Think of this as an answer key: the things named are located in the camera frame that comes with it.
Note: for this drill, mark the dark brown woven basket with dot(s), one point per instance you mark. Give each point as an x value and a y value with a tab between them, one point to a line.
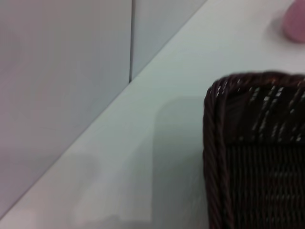
257	167

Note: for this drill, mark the pink peach toy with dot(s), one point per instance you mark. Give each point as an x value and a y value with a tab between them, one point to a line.
295	23

